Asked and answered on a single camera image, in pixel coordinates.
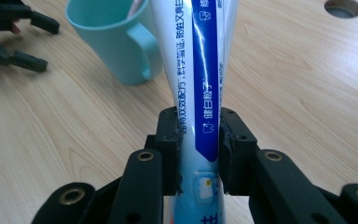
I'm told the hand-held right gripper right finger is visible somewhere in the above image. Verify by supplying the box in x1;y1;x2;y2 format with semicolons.
218;106;259;197

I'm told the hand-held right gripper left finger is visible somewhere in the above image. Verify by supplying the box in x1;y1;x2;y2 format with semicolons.
144;106;183;198

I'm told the blue and white toothpaste tube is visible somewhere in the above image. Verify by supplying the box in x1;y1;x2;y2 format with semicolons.
148;0;241;224

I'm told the teal mug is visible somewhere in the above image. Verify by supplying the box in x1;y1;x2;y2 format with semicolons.
64;0;164;87

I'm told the pink toothbrush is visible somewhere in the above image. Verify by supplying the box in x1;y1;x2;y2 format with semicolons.
126;0;147;18

